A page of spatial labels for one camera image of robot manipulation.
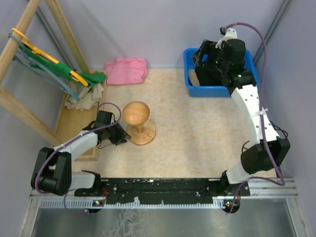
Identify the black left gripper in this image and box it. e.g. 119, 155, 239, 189
106, 120, 131, 146

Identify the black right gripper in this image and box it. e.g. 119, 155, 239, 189
191, 40, 228, 74

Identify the black cap with gold embroidery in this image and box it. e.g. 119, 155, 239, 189
195, 59, 225, 86

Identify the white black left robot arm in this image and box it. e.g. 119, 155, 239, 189
31, 111, 131, 196

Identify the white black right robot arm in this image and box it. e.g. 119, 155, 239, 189
192, 39, 290, 196

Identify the wooden hat stand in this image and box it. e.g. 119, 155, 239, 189
122, 101, 156, 146

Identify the beige cap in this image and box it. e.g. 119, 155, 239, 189
188, 69, 200, 86

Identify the blue plastic bin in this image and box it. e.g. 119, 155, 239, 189
183, 48, 260, 98

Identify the wooden tray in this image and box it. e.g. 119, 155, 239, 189
55, 69, 107, 162

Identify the beige crumpled cloth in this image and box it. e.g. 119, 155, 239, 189
64, 81, 104, 111

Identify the green cloth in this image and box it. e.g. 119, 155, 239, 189
19, 40, 107, 87

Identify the pink cloth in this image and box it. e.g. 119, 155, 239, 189
105, 57, 148, 85

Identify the yellow hanger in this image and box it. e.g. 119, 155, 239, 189
12, 28, 91, 87

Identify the blue-grey hanger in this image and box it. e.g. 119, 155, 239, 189
8, 33, 80, 101

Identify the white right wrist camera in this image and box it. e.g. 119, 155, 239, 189
215, 27, 237, 48

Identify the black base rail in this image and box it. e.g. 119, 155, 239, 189
75, 178, 250, 212

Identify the black coiled cable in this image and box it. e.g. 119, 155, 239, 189
241, 120, 289, 154

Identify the wooden rack frame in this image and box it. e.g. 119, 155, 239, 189
0, 0, 92, 149

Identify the aluminium frame rail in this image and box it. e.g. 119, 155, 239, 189
30, 179, 298, 210

